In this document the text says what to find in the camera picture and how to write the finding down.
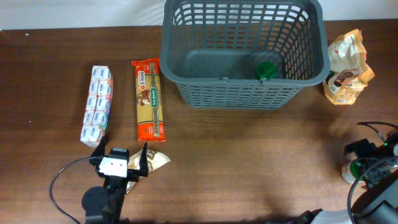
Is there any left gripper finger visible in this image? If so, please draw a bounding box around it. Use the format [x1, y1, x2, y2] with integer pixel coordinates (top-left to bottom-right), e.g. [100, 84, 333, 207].
[139, 142, 149, 177]
[91, 136, 106, 157]

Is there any green lid seasoning jar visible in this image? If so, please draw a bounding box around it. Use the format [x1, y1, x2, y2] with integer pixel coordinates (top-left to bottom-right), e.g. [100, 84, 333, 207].
[341, 160, 363, 184]

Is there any orange snack bag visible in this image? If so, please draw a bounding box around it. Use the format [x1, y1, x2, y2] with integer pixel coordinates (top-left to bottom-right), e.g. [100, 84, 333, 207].
[323, 29, 375, 105]

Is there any green lid spice jar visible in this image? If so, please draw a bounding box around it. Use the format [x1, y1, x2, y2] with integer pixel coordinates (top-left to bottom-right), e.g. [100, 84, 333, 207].
[255, 62, 278, 80]

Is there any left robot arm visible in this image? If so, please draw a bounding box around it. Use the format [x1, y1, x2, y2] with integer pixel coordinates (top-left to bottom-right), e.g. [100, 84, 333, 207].
[81, 136, 149, 223]

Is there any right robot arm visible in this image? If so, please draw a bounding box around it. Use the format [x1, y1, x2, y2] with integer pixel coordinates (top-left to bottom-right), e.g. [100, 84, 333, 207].
[287, 131, 397, 224]

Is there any white tissue multipack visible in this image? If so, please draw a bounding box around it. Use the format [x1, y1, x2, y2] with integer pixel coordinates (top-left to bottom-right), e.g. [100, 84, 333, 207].
[80, 65, 113, 147]

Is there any orange spaghetti packet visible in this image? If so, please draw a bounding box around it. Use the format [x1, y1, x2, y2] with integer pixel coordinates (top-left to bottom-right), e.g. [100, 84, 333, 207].
[131, 58, 166, 141]

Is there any grey plastic basket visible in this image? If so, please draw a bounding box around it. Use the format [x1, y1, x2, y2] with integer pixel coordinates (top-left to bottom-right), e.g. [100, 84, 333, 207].
[160, 0, 330, 110]

